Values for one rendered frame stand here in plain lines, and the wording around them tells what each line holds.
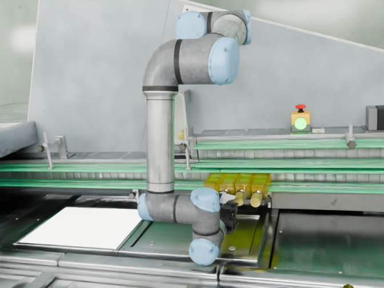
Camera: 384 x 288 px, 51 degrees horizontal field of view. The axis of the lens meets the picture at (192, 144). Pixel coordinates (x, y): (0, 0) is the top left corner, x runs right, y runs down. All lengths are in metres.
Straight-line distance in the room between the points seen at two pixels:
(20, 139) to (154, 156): 1.10
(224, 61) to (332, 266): 0.71
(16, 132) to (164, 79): 1.13
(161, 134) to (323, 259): 0.66
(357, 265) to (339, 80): 0.70
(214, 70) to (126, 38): 0.88
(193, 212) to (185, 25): 0.67
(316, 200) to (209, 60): 0.85
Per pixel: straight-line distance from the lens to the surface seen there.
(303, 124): 1.58
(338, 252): 1.42
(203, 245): 1.06
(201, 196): 1.03
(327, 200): 1.65
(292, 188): 1.56
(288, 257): 1.37
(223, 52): 0.99
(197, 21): 1.41
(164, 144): 1.05
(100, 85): 1.90
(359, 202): 1.66
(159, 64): 1.03
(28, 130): 2.09
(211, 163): 1.58
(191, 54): 1.00
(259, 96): 1.68
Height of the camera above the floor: 2.39
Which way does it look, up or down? 67 degrees down
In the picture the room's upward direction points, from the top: 135 degrees counter-clockwise
